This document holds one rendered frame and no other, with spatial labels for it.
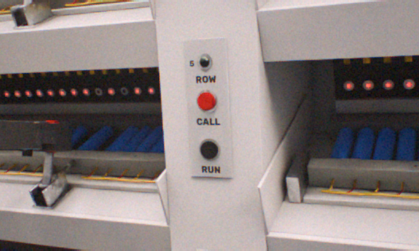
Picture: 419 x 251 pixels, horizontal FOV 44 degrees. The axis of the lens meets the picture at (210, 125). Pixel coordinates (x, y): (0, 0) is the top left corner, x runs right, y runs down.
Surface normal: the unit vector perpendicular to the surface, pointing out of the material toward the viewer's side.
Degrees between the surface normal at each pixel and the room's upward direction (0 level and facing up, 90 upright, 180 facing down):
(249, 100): 90
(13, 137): 91
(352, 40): 109
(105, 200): 19
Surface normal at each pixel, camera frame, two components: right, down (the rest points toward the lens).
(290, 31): -0.36, 0.46
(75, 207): -0.18, -0.89
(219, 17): -0.40, 0.15
